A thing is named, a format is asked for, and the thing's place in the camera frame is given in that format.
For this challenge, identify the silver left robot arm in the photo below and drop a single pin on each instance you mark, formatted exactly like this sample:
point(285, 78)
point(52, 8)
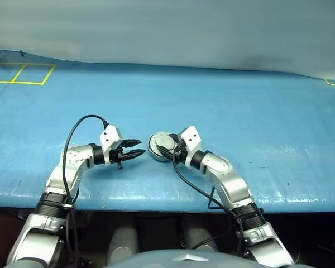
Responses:
point(72, 156)

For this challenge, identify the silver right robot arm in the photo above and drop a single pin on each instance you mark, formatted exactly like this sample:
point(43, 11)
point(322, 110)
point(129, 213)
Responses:
point(234, 184)

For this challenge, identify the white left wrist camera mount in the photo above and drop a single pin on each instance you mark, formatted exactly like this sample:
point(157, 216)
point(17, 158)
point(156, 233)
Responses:
point(109, 136)

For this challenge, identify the dark grey rounded shape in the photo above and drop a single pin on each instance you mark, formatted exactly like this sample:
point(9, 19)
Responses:
point(123, 243)
point(201, 240)

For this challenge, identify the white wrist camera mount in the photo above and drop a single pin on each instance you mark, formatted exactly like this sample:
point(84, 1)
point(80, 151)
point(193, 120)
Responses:
point(191, 136)
point(109, 136)

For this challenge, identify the blue table cover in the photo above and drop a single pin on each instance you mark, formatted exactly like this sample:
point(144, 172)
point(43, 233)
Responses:
point(212, 111)

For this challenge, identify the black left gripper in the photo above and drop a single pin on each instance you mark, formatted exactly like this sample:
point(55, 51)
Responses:
point(117, 156)

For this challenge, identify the round motor housing lid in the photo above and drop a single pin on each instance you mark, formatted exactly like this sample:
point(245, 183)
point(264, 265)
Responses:
point(163, 139)

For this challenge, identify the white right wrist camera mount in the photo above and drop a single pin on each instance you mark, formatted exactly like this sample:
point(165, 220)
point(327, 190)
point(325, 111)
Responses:
point(191, 136)

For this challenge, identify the blue-grey robot chest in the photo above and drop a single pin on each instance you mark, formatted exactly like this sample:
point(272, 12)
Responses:
point(184, 261)

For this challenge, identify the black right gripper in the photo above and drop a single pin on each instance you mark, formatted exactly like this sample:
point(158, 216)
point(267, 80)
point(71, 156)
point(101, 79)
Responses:
point(181, 149)

